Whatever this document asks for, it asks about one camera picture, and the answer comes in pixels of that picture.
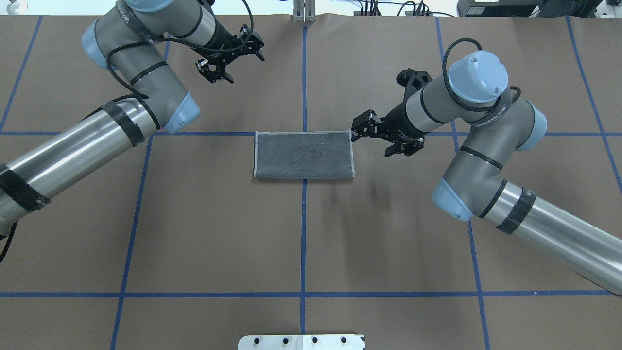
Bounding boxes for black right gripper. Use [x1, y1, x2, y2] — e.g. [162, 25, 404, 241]
[350, 105, 426, 158]

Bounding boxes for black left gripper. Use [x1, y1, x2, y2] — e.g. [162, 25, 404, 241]
[195, 27, 266, 84]

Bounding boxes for pink and grey towel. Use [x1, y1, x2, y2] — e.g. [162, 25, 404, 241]
[253, 130, 355, 181]

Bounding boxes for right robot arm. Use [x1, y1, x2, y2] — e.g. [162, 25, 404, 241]
[351, 49, 621, 295]

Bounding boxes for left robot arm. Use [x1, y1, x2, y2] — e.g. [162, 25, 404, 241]
[0, 0, 264, 237]

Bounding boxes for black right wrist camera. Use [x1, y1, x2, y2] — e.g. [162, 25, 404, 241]
[396, 68, 432, 101]

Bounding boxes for aluminium bracket at edge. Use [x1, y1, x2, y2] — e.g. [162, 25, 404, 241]
[292, 0, 317, 24]

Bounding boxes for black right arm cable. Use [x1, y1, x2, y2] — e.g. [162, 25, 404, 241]
[441, 38, 521, 113]

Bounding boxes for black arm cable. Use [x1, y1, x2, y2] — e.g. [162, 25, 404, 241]
[0, 0, 256, 263]
[441, 38, 521, 113]

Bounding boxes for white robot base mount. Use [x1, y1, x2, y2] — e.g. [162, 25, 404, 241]
[237, 334, 366, 350]

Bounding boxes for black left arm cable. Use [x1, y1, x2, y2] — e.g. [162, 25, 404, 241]
[0, 0, 256, 263]

